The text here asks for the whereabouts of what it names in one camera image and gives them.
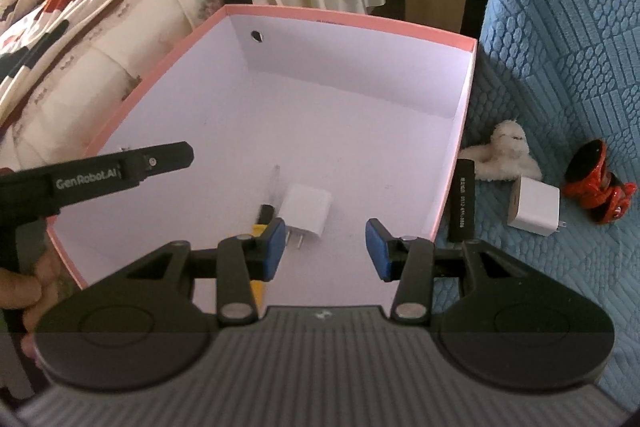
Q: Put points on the white charger plug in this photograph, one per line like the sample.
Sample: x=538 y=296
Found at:
x=306 y=209
x=532 y=204

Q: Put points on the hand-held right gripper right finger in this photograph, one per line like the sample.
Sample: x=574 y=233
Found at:
x=377 y=249

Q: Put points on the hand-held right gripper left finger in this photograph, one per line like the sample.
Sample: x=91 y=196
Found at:
x=272 y=249

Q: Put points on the white plush toy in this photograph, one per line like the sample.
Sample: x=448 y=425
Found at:
x=505 y=152

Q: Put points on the yellow black utility knife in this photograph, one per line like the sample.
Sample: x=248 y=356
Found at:
x=265 y=213

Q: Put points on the patterned blanket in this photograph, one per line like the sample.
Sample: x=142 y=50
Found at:
x=100 y=7

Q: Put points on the pink cardboard box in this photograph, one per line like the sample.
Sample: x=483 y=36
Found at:
x=325 y=107

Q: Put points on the blue textured seat cover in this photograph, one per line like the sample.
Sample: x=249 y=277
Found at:
x=575 y=32

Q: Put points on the red black ceramic figurine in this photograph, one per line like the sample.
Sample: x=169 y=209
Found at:
x=590 y=179

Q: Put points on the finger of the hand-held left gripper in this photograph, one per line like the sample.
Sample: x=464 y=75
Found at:
x=160 y=159

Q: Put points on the person's left hand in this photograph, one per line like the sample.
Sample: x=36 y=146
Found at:
x=20 y=292

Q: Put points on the black rectangular bar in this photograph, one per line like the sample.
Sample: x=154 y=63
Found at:
x=462 y=202

